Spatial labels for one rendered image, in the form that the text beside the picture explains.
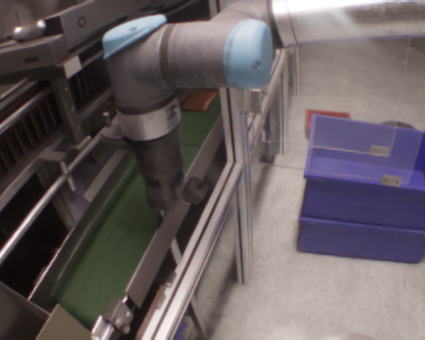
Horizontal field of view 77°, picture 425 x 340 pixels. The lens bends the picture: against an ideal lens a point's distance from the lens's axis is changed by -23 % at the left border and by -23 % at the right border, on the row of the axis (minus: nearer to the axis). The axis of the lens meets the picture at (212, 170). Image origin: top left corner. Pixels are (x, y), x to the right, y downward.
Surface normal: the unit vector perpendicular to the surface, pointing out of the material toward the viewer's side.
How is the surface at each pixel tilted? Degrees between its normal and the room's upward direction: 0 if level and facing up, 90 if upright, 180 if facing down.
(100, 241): 2
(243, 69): 96
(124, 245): 2
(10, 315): 57
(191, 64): 88
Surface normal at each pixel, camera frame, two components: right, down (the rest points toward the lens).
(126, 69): -0.24, 0.61
